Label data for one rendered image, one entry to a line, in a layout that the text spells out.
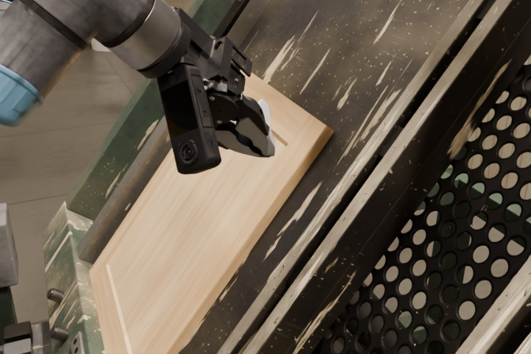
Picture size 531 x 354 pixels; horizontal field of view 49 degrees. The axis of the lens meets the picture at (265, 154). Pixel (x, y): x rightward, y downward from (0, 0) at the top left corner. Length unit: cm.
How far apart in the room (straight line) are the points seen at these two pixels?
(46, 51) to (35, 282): 249
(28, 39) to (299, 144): 46
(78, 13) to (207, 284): 50
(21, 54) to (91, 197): 105
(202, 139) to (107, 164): 97
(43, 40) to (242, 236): 46
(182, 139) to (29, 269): 254
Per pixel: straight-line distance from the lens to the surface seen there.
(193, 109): 61
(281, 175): 88
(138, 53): 60
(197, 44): 66
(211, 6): 151
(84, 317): 121
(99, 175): 157
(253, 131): 69
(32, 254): 324
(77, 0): 57
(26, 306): 286
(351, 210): 66
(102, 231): 137
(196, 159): 61
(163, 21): 60
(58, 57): 57
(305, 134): 88
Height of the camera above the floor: 164
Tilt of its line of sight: 23 degrees down
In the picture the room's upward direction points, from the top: straight up
